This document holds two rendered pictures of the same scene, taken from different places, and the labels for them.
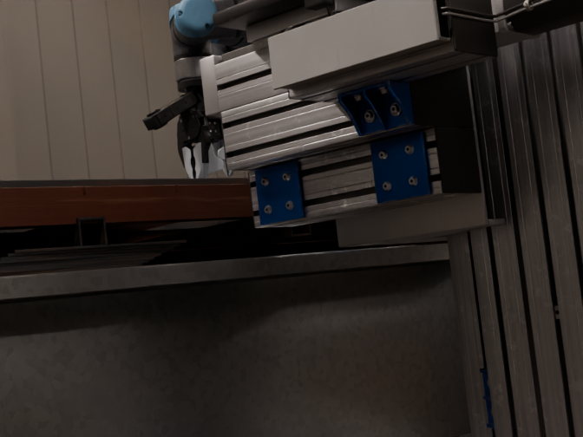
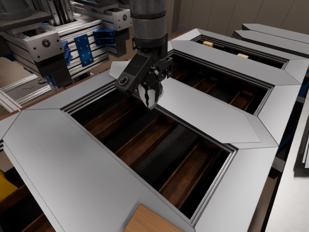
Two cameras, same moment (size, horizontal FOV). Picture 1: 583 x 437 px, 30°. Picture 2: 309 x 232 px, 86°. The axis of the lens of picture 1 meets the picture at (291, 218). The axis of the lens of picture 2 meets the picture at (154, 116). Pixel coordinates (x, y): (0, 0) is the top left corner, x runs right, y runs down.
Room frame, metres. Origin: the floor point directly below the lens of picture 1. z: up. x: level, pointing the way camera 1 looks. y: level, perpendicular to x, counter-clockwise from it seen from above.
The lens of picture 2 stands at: (2.85, 0.08, 1.26)
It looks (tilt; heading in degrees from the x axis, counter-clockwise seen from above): 45 degrees down; 170
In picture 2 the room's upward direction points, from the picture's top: 2 degrees clockwise
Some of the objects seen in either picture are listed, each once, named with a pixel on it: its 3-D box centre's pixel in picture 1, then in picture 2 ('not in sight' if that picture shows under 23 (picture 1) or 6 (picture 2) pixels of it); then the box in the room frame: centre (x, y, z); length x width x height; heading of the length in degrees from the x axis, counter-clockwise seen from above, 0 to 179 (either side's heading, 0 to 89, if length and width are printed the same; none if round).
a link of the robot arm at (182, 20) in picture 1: (204, 19); not in sight; (2.00, 0.12, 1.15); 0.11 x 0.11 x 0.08; 10
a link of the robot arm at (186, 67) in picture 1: (193, 73); not in sight; (2.10, 0.16, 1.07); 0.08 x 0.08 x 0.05
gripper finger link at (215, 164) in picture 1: (210, 165); not in sight; (2.09, 0.14, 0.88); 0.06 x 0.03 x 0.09; 132
